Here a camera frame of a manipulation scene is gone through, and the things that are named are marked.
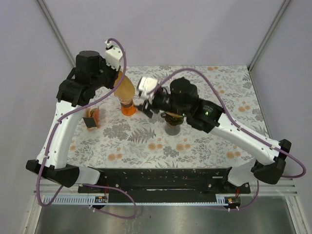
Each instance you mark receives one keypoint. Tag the floral table mat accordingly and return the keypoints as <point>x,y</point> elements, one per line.
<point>141,142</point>

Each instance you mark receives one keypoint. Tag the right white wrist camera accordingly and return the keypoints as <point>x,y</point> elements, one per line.
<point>145,88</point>

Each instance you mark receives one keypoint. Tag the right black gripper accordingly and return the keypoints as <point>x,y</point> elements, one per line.
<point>153,102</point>

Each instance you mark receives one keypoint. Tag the brown paper coffee filter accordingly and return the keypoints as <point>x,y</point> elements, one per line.
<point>174,115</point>

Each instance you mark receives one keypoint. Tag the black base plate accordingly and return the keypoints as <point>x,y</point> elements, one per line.
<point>201,180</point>

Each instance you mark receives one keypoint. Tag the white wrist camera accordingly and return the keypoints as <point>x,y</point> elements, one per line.
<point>113,56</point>
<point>145,88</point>

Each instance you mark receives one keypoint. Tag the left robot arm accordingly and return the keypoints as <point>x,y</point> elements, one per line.
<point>92,71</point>

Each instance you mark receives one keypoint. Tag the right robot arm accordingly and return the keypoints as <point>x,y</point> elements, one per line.
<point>182,100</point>

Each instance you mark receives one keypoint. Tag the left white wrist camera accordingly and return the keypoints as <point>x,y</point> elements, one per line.
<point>113,56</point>

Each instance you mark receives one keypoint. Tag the orange liquid glass carafe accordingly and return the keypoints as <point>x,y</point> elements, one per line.
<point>127,107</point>

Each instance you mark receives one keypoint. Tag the coffee filter pack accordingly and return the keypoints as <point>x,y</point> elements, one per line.
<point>91,118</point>

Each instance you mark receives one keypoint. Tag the white slotted cable duct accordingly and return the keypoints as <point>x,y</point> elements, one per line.
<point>114,199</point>

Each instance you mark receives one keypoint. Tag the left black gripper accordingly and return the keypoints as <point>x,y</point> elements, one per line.
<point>115,74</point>

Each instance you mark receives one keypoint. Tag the green glass dripper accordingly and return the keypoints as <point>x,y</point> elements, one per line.
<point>172,120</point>

